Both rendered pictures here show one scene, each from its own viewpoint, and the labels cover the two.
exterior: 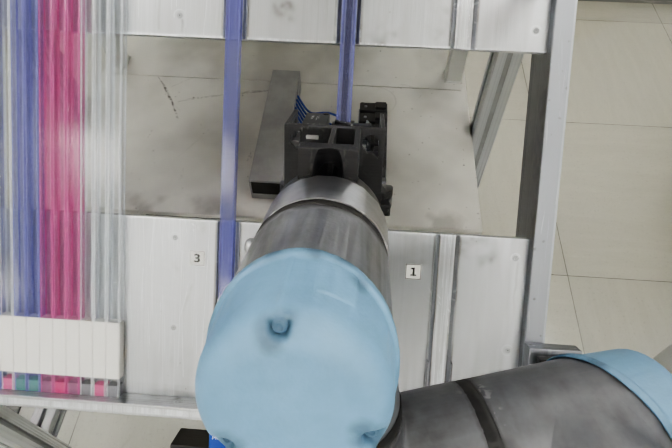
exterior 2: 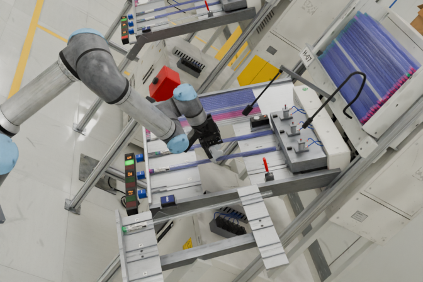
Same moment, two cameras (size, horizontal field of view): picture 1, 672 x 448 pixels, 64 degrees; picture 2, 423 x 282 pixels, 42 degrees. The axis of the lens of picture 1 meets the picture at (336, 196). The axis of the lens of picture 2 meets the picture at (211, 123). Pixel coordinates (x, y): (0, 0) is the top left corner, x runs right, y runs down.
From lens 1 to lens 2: 184 cm
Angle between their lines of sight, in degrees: 53
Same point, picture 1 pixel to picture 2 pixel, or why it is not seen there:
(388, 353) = (188, 94)
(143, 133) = (215, 177)
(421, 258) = (193, 179)
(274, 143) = not seen: hidden behind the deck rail
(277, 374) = (186, 85)
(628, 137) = not seen: outside the picture
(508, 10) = (260, 178)
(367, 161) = (211, 133)
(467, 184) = (221, 258)
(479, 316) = (180, 192)
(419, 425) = (175, 114)
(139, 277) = not seen: hidden behind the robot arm
